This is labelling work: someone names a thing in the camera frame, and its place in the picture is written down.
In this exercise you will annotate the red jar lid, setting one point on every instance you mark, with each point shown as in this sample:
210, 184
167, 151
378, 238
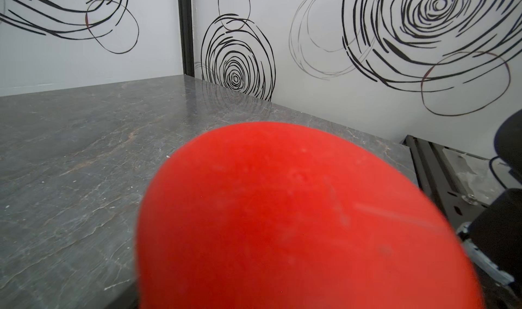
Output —
274, 215

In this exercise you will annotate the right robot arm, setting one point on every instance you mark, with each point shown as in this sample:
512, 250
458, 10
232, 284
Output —
493, 239

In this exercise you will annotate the black corner frame post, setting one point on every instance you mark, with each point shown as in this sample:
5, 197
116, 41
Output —
187, 40

